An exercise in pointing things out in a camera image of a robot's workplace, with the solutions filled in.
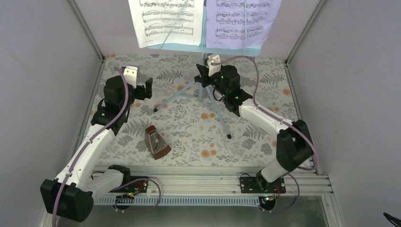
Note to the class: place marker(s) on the white sheet music page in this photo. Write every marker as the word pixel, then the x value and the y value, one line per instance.
pixel 159 22

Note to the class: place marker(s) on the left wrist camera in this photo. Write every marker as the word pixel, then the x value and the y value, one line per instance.
pixel 131 73

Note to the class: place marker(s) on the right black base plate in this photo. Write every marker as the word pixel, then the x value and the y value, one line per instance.
pixel 249 185

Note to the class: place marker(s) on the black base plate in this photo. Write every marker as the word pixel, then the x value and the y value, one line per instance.
pixel 138 187
pixel 249 185

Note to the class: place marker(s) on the floral patterned table mat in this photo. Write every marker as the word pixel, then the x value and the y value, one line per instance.
pixel 191 127

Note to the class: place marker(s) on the black object in corner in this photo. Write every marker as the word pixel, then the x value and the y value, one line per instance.
pixel 393 220

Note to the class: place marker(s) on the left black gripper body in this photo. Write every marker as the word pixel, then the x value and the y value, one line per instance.
pixel 143 91

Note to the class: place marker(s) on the brown wooden metronome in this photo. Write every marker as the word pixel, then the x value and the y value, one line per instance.
pixel 160 154

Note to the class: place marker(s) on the perforated cable tray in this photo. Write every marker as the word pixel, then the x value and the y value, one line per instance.
pixel 147 200

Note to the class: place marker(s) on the clear plastic metronome cover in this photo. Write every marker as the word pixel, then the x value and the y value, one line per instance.
pixel 157 141

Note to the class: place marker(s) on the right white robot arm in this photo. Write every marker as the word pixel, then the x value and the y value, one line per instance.
pixel 293 141

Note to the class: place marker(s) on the lavender sheet music page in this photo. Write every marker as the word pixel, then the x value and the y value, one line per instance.
pixel 237 24

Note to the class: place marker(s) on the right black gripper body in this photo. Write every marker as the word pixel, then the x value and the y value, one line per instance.
pixel 204 79

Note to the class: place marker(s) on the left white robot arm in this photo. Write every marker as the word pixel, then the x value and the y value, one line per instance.
pixel 71 194

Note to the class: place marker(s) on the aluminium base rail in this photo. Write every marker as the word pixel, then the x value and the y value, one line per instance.
pixel 224 181

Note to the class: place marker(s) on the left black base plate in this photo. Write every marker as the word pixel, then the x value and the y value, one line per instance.
pixel 138 187

